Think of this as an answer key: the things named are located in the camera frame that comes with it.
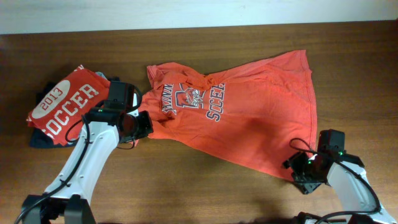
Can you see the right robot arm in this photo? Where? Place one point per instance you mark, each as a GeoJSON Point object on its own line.
{"type": "Point", "coordinates": [331, 165]}

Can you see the folded navy shirt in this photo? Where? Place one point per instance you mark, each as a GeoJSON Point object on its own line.
{"type": "Point", "coordinates": [40, 141]}

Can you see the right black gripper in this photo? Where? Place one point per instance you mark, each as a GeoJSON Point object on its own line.
{"type": "Point", "coordinates": [295, 162]}

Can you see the orange soccer t-shirt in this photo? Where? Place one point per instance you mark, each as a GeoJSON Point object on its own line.
{"type": "Point", "coordinates": [246, 115]}

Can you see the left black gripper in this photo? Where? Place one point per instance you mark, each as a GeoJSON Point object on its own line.
{"type": "Point", "coordinates": [147, 126]}

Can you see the folded grey shirt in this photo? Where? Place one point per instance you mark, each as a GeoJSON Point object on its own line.
{"type": "Point", "coordinates": [101, 75]}

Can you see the folded red soccer shirt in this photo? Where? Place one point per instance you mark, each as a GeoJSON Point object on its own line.
{"type": "Point", "coordinates": [68, 102]}

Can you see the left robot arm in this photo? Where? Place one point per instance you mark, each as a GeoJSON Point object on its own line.
{"type": "Point", "coordinates": [114, 121]}

